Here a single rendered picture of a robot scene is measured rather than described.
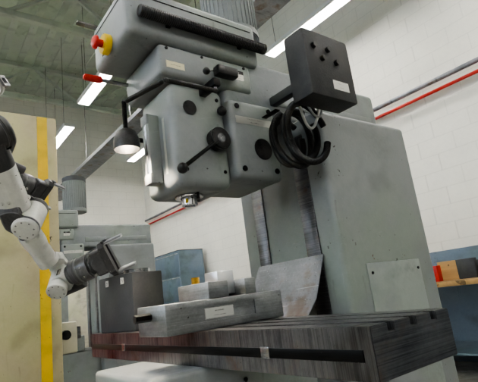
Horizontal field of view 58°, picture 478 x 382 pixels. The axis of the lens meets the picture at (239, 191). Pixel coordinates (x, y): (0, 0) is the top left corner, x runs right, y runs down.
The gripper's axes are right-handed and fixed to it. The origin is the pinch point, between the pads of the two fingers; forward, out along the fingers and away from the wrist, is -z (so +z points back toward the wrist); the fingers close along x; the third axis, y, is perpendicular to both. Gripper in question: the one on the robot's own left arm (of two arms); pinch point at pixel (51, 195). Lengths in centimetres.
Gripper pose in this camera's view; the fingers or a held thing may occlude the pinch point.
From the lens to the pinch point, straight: 203.5
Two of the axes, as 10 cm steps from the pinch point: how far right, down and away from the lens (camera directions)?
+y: -6.4, -4.3, 6.4
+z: -5.2, -3.7, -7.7
